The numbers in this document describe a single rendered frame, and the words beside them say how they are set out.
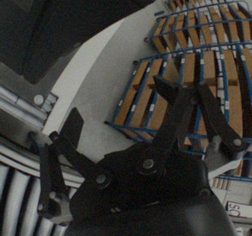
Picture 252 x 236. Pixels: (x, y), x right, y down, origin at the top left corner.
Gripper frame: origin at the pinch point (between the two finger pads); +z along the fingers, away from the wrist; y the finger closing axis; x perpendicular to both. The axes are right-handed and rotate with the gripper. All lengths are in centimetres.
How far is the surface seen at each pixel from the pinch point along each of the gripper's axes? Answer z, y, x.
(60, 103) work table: 14.2, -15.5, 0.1
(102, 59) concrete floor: 129, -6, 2
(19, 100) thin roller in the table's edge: 8.0, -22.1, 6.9
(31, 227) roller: -10.6, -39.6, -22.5
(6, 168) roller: -1.7, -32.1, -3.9
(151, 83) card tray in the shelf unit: 109, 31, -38
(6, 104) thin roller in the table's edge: 5.6, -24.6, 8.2
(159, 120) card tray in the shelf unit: 66, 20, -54
